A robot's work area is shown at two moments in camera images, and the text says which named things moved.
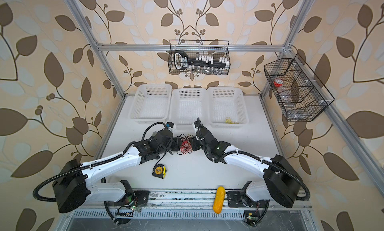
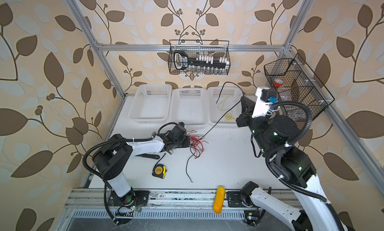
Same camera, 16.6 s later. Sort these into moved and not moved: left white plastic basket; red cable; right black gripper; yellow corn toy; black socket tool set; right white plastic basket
Moved: right black gripper; red cable
Not moved: left white plastic basket; yellow corn toy; right white plastic basket; black socket tool set
